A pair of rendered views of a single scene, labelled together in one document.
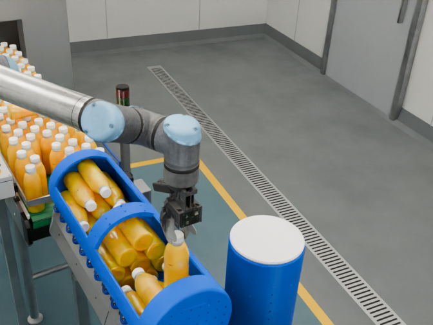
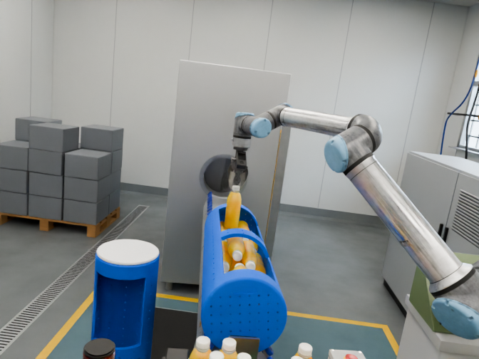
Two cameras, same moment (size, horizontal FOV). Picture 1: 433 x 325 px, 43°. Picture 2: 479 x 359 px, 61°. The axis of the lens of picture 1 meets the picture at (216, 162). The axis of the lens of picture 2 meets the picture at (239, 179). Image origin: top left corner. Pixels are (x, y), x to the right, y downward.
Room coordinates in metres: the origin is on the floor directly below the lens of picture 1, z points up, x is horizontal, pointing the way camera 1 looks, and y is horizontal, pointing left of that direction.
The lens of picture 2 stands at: (2.92, 1.02, 1.80)
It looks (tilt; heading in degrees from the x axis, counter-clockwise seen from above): 12 degrees down; 208
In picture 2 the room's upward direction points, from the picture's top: 7 degrees clockwise
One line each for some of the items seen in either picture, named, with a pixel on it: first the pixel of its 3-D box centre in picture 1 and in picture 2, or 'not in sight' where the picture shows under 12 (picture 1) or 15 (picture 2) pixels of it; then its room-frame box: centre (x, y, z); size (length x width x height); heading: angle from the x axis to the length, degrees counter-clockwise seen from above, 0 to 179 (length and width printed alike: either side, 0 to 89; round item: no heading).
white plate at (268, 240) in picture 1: (267, 238); (128, 251); (1.60, -0.20, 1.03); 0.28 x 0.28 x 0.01
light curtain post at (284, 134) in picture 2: not in sight; (269, 237); (0.44, 0.00, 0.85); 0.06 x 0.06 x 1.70; 34
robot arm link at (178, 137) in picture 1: (181, 143); (244, 125); (1.18, 0.09, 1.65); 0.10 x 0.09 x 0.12; 60
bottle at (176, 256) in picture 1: (176, 265); (233, 208); (1.20, 0.10, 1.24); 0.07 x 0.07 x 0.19
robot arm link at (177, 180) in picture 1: (182, 172); (240, 142); (1.19, 0.08, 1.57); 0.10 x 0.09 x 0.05; 124
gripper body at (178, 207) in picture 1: (182, 200); (239, 159); (1.18, 0.08, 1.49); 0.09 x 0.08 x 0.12; 34
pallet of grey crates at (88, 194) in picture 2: not in sight; (62, 173); (-0.26, -3.08, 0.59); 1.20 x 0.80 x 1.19; 116
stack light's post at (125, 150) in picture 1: (127, 208); not in sight; (2.38, 0.46, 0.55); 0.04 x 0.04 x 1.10; 34
